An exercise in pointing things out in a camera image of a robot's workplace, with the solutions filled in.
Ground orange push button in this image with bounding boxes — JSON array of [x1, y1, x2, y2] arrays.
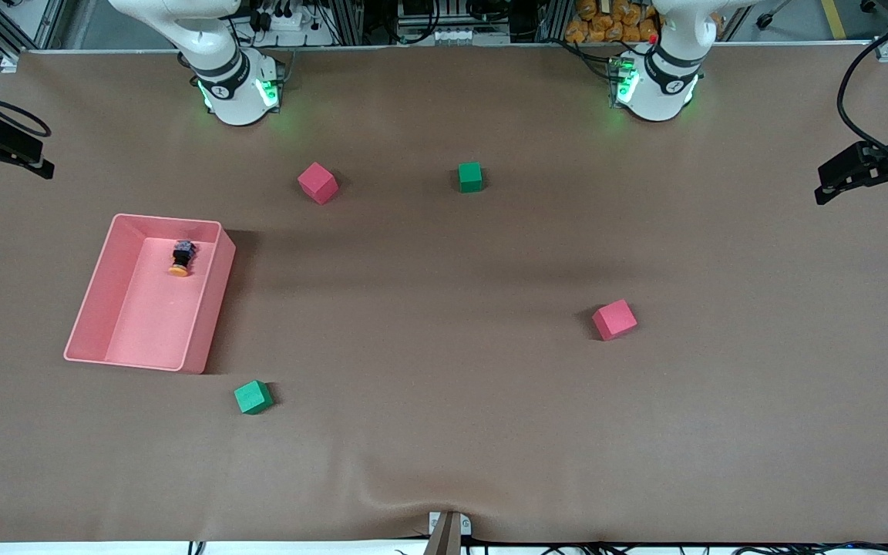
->
[[169, 240, 197, 278]]

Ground pink plastic bin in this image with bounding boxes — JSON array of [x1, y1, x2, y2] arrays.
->
[[63, 214, 237, 375]]

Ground pink foam cube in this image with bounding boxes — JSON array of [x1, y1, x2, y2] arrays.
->
[[591, 299, 638, 342], [297, 162, 339, 206]]

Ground white power strip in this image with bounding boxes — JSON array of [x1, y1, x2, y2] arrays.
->
[[255, 8, 320, 35]]

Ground white terminal block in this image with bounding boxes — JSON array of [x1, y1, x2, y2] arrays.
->
[[400, 27, 512, 45]]

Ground brown table mat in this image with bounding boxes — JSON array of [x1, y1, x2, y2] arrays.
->
[[0, 42, 888, 544]]

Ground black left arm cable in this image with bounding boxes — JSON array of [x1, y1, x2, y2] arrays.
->
[[836, 15, 888, 167]]

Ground grey table clamp bracket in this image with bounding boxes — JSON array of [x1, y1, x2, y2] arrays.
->
[[422, 510, 473, 555]]

